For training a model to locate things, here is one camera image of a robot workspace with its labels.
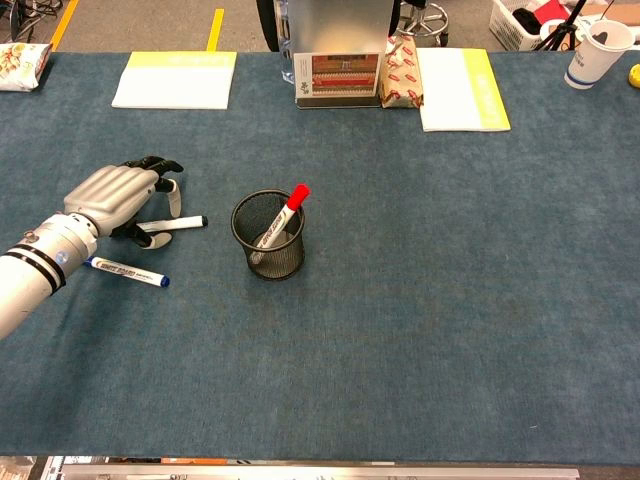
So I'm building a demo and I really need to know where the gold red wrapped snack pack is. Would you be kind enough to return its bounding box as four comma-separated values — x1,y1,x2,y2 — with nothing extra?
380,35,424,110

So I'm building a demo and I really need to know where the red whiteboard marker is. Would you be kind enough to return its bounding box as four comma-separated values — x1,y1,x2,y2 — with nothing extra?
249,183,311,266

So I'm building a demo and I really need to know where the blue whiteboard marker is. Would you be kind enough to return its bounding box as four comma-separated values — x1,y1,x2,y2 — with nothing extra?
82,256,171,290

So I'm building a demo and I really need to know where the chrome stool base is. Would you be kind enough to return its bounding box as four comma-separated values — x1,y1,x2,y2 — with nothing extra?
399,0,450,47

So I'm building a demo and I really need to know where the white yellow Lexicon notebook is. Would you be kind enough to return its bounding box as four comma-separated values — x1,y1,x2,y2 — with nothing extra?
414,47,512,134

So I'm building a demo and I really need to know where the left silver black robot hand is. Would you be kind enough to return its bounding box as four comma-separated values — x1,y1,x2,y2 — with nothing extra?
63,155,184,250

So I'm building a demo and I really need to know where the printed snack bag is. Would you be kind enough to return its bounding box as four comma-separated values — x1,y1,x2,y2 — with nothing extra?
0,42,54,93

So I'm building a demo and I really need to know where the white plastic basket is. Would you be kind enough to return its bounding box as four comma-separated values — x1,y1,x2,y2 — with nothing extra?
488,0,576,52

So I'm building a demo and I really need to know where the black tripod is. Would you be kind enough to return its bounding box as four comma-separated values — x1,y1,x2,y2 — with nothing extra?
542,0,591,51

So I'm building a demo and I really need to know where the black wheeled frame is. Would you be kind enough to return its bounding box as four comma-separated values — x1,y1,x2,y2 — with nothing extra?
0,0,64,44

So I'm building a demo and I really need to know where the blue felt table mat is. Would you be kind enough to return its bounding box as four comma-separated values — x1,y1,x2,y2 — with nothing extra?
0,49,640,459

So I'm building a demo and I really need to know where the white notebook with yellow band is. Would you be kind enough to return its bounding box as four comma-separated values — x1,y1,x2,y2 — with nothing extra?
110,50,238,111

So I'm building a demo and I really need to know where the black round cup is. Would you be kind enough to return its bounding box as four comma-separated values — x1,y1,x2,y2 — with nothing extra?
230,188,307,282

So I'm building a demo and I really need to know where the aluminium profile rail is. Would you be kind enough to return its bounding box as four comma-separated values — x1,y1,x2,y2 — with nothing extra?
62,462,581,480

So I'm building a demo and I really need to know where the white paper cup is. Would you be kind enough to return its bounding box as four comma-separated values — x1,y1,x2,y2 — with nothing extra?
564,19,636,91

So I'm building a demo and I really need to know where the black whiteboard marker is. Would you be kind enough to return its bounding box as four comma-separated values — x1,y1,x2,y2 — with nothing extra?
135,215,209,233

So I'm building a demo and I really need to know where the clear plastic water bottle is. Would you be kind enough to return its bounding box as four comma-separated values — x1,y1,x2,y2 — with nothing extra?
273,0,296,85

